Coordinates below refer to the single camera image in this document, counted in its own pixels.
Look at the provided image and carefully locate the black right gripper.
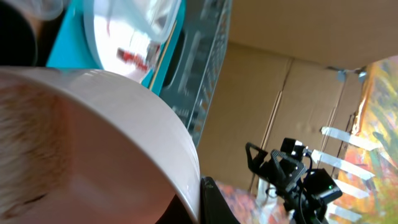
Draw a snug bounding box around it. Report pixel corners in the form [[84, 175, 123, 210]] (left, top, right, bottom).
[[245, 142, 307, 193]]

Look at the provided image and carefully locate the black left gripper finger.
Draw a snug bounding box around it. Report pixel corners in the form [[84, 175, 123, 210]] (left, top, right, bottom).
[[200, 177, 239, 224]]

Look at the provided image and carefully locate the right wooden chopstick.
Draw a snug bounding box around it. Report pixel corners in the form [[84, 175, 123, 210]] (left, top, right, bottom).
[[148, 21, 178, 95]]

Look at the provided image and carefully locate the black tray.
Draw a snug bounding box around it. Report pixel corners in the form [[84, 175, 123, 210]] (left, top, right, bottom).
[[0, 1, 37, 66]]

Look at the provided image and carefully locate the red snack wrapper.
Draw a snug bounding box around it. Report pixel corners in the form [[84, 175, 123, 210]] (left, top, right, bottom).
[[117, 48, 149, 72]]

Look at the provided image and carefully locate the white round plate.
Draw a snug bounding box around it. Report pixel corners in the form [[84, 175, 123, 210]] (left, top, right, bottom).
[[83, 12, 160, 83]]

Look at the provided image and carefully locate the teal plastic tray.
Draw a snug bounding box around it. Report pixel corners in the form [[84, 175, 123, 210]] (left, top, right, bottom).
[[46, 0, 186, 94]]

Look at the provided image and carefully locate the grey dishwasher rack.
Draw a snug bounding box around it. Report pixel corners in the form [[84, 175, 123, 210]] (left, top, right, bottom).
[[160, 0, 233, 144]]

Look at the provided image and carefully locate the pink bowl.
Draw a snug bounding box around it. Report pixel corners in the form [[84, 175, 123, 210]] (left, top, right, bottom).
[[1, 67, 200, 223]]

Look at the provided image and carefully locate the clear plastic bin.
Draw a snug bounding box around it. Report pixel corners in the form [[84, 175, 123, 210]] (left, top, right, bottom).
[[8, 0, 182, 43]]

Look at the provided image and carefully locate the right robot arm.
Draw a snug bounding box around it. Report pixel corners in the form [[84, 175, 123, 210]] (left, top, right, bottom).
[[245, 138, 343, 223]]

